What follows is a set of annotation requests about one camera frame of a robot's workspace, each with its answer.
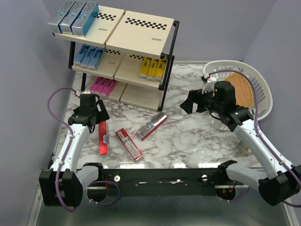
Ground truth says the pink toothpaste box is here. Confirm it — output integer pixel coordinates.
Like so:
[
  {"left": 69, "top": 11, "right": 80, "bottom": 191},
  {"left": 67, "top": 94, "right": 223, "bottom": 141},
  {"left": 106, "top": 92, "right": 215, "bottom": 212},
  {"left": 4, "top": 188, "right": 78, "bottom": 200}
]
[
  {"left": 89, "top": 77, "right": 102, "bottom": 92},
  {"left": 95, "top": 78, "right": 111, "bottom": 93},
  {"left": 100, "top": 80, "right": 118, "bottom": 97}
]

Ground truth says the light blue toothpaste box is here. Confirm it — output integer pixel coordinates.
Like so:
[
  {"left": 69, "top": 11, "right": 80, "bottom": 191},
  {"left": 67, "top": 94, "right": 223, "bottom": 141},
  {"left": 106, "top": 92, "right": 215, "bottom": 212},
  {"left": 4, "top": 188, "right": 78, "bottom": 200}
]
[
  {"left": 73, "top": 44, "right": 90, "bottom": 66},
  {"left": 88, "top": 47, "right": 105, "bottom": 71},
  {"left": 80, "top": 46, "right": 96, "bottom": 68}
]

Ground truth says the yellow toothpaste box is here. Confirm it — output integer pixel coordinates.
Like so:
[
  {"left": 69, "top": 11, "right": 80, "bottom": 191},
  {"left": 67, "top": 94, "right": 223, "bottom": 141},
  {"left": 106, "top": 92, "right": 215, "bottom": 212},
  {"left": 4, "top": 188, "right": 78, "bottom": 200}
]
[
  {"left": 139, "top": 57, "right": 153, "bottom": 81},
  {"left": 146, "top": 59, "right": 159, "bottom": 81},
  {"left": 154, "top": 59, "right": 167, "bottom": 82}
]

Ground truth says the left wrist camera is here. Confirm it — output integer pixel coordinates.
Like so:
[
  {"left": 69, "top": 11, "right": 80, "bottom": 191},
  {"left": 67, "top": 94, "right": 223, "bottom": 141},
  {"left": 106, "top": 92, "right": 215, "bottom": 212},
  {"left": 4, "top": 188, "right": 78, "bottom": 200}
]
[{"left": 75, "top": 90, "right": 95, "bottom": 97}]

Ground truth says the white plastic dish basket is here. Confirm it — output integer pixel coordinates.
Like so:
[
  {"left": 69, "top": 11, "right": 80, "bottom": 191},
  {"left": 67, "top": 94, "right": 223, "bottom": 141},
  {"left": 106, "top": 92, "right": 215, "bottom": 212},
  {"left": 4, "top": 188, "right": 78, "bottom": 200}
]
[{"left": 203, "top": 60, "right": 273, "bottom": 121}]

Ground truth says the beige three-tier shelf rack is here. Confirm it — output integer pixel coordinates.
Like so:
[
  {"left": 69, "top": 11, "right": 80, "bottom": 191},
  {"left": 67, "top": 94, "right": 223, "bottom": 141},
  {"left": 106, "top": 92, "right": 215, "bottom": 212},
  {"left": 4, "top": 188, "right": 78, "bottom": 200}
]
[{"left": 53, "top": 6, "right": 180, "bottom": 111}]

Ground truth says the red toothpaste box barcode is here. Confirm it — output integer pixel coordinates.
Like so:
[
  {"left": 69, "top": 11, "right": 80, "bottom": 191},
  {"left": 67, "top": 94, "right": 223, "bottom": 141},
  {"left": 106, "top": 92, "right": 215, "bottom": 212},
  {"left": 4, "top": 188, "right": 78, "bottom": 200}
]
[{"left": 116, "top": 128, "right": 143, "bottom": 161}]

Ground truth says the woven wicker fan tray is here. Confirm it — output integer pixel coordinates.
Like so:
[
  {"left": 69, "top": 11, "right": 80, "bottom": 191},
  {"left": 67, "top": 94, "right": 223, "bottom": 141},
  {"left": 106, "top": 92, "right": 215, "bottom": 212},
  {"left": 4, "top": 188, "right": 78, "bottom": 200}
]
[{"left": 225, "top": 73, "right": 254, "bottom": 107}]

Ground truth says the blue metallic toothpaste box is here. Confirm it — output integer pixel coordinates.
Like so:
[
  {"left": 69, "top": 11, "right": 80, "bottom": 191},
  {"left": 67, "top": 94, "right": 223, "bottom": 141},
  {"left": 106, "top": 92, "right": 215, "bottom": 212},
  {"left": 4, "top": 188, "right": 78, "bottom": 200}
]
[{"left": 71, "top": 1, "right": 99, "bottom": 37}]

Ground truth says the silver red R&O box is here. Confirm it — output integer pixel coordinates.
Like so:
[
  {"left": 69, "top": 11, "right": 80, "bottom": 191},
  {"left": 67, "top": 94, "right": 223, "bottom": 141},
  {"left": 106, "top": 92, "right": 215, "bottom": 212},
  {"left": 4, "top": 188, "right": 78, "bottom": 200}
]
[{"left": 136, "top": 112, "right": 167, "bottom": 141}]

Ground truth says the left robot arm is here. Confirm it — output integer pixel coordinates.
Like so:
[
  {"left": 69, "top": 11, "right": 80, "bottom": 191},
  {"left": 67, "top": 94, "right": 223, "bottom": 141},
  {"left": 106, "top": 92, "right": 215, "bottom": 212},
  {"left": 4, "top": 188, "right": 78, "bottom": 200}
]
[{"left": 39, "top": 92, "right": 110, "bottom": 211}]

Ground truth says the red R&O toothpaste box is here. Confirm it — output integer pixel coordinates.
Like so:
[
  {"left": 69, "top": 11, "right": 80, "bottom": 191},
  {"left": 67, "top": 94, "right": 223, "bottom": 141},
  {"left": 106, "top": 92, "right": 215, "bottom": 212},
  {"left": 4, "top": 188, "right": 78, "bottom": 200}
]
[{"left": 98, "top": 121, "right": 110, "bottom": 155}]

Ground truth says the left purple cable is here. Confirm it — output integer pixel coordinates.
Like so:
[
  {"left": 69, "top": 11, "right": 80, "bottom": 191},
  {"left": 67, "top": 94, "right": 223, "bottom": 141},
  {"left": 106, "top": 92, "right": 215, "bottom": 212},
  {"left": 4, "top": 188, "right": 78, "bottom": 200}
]
[{"left": 47, "top": 87, "right": 120, "bottom": 212}]

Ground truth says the pink toothpaste box back side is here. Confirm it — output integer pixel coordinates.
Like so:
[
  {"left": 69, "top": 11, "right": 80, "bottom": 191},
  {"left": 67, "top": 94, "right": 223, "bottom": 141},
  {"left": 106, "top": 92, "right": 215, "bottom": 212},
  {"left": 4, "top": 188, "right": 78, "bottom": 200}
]
[{"left": 100, "top": 80, "right": 118, "bottom": 97}]

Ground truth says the black mounting rail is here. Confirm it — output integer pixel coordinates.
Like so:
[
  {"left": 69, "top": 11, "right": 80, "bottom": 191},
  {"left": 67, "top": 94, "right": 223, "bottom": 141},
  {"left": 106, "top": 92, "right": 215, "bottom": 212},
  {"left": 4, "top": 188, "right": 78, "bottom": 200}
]
[{"left": 87, "top": 168, "right": 246, "bottom": 201}]

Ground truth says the silver blue R&O box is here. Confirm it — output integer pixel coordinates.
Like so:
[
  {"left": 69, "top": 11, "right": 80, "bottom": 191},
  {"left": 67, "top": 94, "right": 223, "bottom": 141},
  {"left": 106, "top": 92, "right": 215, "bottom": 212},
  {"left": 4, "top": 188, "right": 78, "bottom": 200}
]
[{"left": 59, "top": 0, "right": 87, "bottom": 34}]

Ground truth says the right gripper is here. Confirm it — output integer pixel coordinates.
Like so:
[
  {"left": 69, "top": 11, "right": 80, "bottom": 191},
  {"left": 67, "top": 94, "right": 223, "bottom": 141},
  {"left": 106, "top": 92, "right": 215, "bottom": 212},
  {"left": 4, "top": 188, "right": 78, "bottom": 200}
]
[{"left": 180, "top": 85, "right": 223, "bottom": 114}]

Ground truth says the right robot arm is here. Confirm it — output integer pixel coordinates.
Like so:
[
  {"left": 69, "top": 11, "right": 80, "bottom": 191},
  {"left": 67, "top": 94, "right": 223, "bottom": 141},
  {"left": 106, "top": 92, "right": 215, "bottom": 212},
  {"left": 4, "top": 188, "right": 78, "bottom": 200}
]
[{"left": 180, "top": 81, "right": 301, "bottom": 206}]

